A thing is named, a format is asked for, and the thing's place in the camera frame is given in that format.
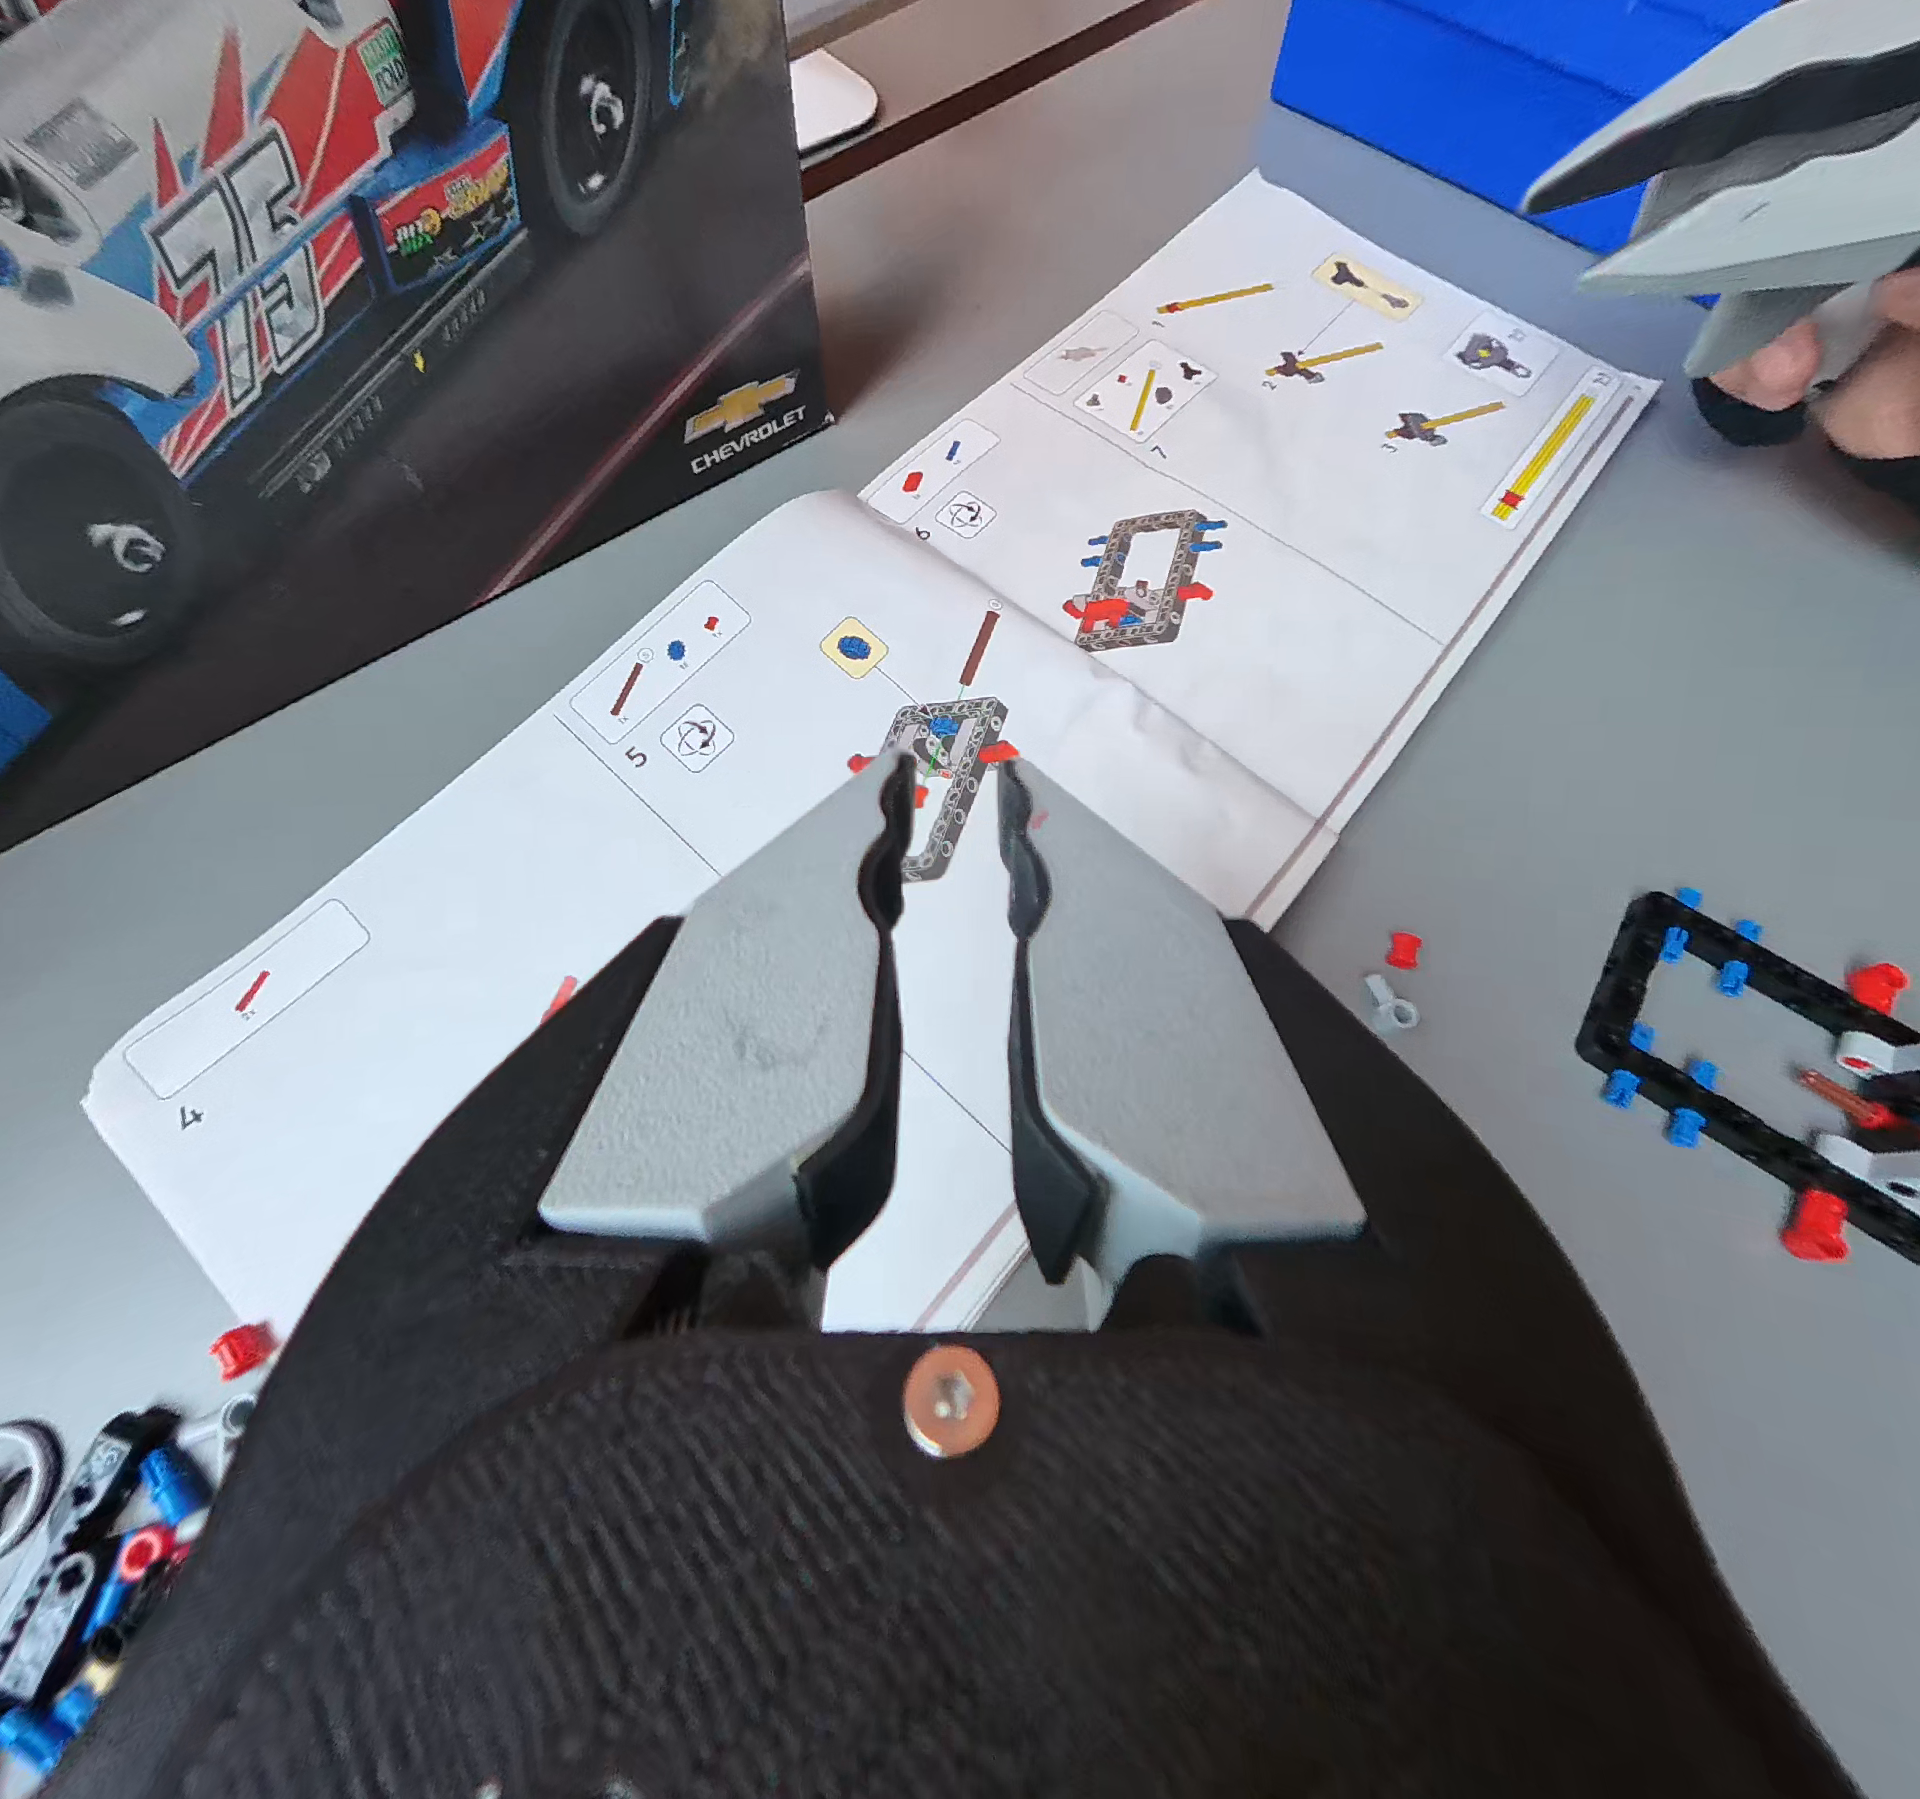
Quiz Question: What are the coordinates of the white curved stand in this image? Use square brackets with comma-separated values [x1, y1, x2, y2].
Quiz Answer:
[787, 43, 879, 166]

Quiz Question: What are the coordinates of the race car lego set box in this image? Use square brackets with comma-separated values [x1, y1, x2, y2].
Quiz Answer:
[0, 0, 833, 855]

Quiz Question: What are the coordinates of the black lego frame assembly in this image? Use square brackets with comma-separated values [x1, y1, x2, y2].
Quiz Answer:
[1575, 891, 1920, 1266]

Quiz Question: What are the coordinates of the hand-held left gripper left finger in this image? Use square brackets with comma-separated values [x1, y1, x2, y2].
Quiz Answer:
[535, 749, 920, 1284]

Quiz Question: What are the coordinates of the white lego instruction booklet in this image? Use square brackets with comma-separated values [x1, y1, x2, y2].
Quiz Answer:
[80, 167, 1664, 1359]

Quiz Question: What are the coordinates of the blue plastic bin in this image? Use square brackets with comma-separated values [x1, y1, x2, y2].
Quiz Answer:
[1267, 0, 1920, 256]

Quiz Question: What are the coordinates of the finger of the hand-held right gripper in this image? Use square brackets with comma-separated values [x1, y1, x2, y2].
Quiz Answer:
[1518, 0, 1920, 217]
[1575, 115, 1920, 302]

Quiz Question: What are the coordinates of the pile of loose lego pieces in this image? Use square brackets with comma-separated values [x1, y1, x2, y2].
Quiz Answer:
[0, 1393, 257, 1787]

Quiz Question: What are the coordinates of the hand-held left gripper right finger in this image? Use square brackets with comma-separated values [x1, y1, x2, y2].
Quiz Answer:
[988, 756, 1369, 1290]

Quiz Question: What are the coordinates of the person's right hand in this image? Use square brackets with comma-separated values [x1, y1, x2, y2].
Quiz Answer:
[1709, 271, 1920, 462]

